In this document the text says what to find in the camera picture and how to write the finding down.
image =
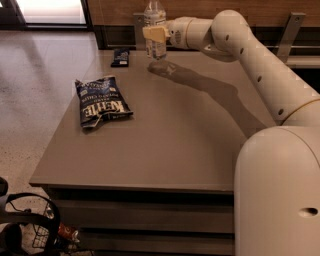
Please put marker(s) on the grey drawer cabinet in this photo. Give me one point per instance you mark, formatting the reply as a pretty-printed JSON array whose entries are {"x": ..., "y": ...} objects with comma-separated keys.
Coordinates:
[{"x": 159, "y": 183}]

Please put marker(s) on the red orange snack packet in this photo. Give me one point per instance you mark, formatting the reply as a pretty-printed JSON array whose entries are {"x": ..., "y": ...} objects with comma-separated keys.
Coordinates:
[{"x": 68, "y": 232}]

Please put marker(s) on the blue Kettle chips bag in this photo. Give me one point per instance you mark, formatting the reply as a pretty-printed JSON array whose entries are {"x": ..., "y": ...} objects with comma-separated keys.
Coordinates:
[{"x": 100, "y": 100}]

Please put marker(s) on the black headphones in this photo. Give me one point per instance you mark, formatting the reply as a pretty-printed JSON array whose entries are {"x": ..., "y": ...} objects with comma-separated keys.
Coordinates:
[{"x": 11, "y": 235}]

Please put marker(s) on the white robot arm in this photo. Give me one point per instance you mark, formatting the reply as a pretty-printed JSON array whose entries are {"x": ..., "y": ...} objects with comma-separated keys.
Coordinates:
[{"x": 277, "y": 173}]

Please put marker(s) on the black wire basket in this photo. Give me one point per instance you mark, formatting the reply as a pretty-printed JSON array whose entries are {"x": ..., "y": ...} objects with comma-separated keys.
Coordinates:
[{"x": 46, "y": 235}]

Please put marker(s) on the metal bracket post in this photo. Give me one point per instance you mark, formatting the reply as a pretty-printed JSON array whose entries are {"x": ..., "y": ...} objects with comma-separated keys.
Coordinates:
[
  {"x": 289, "y": 35},
  {"x": 140, "y": 43}
]

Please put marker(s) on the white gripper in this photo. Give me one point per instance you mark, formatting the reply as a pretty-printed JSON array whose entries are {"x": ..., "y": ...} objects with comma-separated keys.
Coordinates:
[{"x": 176, "y": 33}]

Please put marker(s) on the dark blue RXBAR wrapper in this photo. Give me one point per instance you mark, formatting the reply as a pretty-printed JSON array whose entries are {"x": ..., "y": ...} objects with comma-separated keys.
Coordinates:
[{"x": 120, "y": 57}]

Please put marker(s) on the right metal bracket post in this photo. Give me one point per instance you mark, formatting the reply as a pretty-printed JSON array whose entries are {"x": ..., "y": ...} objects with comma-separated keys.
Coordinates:
[{"x": 289, "y": 35}]

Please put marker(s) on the clear plastic water bottle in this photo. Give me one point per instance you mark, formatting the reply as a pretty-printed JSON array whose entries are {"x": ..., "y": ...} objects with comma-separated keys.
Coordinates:
[{"x": 154, "y": 15}]

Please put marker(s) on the left metal bracket post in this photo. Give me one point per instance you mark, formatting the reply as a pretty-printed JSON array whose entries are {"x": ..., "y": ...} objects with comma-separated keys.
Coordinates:
[{"x": 140, "y": 43}]

